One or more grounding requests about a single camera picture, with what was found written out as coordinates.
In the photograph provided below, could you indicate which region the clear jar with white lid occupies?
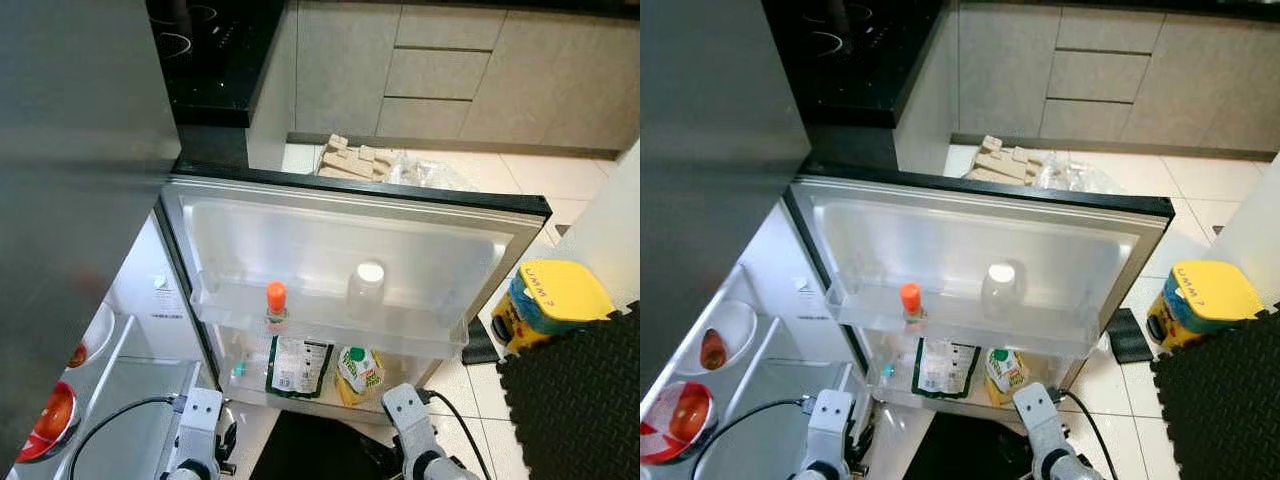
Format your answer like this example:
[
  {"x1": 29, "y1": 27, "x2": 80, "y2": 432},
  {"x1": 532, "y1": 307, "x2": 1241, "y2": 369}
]
[
  {"x1": 346, "y1": 260, "x2": 388, "y2": 324},
  {"x1": 980, "y1": 261, "x2": 1022, "y2": 322}
]

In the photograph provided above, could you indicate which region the fridge door with shelves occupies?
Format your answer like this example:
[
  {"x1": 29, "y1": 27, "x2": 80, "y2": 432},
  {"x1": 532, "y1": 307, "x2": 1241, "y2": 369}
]
[
  {"x1": 784, "y1": 160, "x2": 1177, "y2": 423},
  {"x1": 159, "y1": 160, "x2": 554, "y2": 427}
]

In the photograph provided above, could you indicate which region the grey fridge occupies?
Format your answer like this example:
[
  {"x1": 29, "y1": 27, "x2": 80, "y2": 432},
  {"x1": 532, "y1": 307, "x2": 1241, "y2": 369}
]
[
  {"x1": 640, "y1": 0, "x2": 863, "y2": 480},
  {"x1": 0, "y1": 0, "x2": 237, "y2": 480}
]

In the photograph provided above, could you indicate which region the black flat floor mat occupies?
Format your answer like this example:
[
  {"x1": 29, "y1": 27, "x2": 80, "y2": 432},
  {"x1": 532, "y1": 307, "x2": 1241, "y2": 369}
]
[
  {"x1": 244, "y1": 405, "x2": 423, "y2": 480},
  {"x1": 898, "y1": 410, "x2": 1043, "y2": 480}
]

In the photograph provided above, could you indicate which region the small bottle with orange cap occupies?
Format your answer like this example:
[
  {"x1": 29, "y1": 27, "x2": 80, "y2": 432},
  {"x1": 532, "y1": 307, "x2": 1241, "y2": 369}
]
[
  {"x1": 264, "y1": 281, "x2": 291, "y2": 334},
  {"x1": 897, "y1": 283, "x2": 924, "y2": 334}
]

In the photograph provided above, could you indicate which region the yellow green juice carton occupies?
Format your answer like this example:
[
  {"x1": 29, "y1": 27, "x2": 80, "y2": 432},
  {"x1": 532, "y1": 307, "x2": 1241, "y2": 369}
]
[
  {"x1": 334, "y1": 345, "x2": 388, "y2": 408},
  {"x1": 982, "y1": 346, "x2": 1032, "y2": 407}
]

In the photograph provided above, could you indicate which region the white ceramic bowl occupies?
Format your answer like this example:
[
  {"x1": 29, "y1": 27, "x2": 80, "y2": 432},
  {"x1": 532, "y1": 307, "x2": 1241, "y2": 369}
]
[
  {"x1": 67, "y1": 300, "x2": 117, "y2": 370},
  {"x1": 696, "y1": 298, "x2": 759, "y2": 374}
]

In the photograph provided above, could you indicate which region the red tomato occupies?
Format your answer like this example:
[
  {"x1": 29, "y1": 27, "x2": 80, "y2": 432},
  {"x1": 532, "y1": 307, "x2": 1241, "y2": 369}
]
[
  {"x1": 34, "y1": 384, "x2": 77, "y2": 442},
  {"x1": 667, "y1": 384, "x2": 712, "y2": 442}
]

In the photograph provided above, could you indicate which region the red and white bowl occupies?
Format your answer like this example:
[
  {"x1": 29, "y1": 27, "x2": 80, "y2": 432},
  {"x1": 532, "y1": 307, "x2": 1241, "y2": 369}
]
[
  {"x1": 640, "y1": 379, "x2": 717, "y2": 466},
  {"x1": 14, "y1": 379, "x2": 83, "y2": 464}
]

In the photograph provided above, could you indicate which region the black flat scale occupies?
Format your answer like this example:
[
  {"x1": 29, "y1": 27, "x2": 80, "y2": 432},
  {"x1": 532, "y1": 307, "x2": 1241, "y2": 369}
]
[
  {"x1": 1107, "y1": 307, "x2": 1157, "y2": 366},
  {"x1": 461, "y1": 315, "x2": 502, "y2": 366}
]

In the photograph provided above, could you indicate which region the black foam puzzle mat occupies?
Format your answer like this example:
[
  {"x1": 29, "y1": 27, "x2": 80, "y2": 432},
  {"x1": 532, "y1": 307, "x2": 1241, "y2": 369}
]
[
  {"x1": 1149, "y1": 304, "x2": 1280, "y2": 480},
  {"x1": 496, "y1": 302, "x2": 641, "y2": 480}
]

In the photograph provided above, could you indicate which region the container with yellow lid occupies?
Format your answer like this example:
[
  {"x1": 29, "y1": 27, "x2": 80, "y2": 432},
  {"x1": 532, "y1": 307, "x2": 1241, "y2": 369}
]
[
  {"x1": 489, "y1": 258, "x2": 616, "y2": 355},
  {"x1": 1146, "y1": 259, "x2": 1266, "y2": 352}
]

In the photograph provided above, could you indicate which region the grey cabinet drawer front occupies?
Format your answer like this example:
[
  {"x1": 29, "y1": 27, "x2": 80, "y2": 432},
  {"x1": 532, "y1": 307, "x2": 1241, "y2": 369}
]
[
  {"x1": 394, "y1": 4, "x2": 507, "y2": 52},
  {"x1": 374, "y1": 97, "x2": 477, "y2": 142},
  {"x1": 384, "y1": 48, "x2": 492, "y2": 102},
  {"x1": 1037, "y1": 100, "x2": 1137, "y2": 144},
  {"x1": 1054, "y1": 4, "x2": 1167, "y2": 54},
  {"x1": 1046, "y1": 50, "x2": 1152, "y2": 104}
]

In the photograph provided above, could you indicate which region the black cooktop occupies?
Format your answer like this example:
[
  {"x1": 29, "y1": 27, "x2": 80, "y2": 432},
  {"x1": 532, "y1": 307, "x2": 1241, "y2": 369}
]
[
  {"x1": 145, "y1": 0, "x2": 292, "y2": 129},
  {"x1": 762, "y1": 0, "x2": 947, "y2": 129}
]

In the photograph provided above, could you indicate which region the grey kitchen cabinet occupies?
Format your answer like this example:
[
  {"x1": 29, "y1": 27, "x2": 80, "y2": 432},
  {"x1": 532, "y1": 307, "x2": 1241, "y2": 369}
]
[
  {"x1": 893, "y1": 0, "x2": 1280, "y2": 157},
  {"x1": 248, "y1": 0, "x2": 641, "y2": 162}
]

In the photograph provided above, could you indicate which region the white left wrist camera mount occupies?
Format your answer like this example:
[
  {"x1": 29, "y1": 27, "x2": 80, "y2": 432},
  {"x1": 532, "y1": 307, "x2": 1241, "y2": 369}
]
[
  {"x1": 174, "y1": 387, "x2": 225, "y2": 467},
  {"x1": 804, "y1": 387, "x2": 855, "y2": 467}
]

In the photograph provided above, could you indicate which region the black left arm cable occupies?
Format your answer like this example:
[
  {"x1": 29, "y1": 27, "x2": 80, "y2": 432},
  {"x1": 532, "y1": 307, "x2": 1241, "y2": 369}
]
[
  {"x1": 684, "y1": 396, "x2": 814, "y2": 480},
  {"x1": 67, "y1": 394, "x2": 187, "y2": 480}
]

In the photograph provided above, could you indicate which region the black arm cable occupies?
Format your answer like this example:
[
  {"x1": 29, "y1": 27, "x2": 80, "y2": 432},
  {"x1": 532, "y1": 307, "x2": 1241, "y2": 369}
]
[
  {"x1": 684, "y1": 396, "x2": 814, "y2": 480},
  {"x1": 67, "y1": 394, "x2": 187, "y2": 480},
  {"x1": 424, "y1": 389, "x2": 494, "y2": 480},
  {"x1": 1057, "y1": 389, "x2": 1120, "y2": 480}
]

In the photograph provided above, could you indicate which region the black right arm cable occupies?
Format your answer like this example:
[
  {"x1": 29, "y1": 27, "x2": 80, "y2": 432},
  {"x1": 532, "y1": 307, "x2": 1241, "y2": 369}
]
[
  {"x1": 1057, "y1": 389, "x2": 1120, "y2": 480},
  {"x1": 424, "y1": 389, "x2": 494, "y2": 480}
]

